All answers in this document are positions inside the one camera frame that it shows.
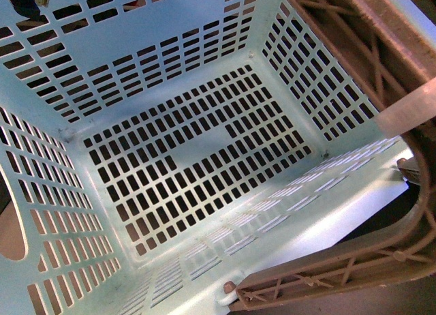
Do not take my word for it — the light blue plastic basket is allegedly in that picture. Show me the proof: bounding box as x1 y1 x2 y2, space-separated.
1 0 420 314

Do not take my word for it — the brown basket handle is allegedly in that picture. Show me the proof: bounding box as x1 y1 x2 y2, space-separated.
230 0 435 311

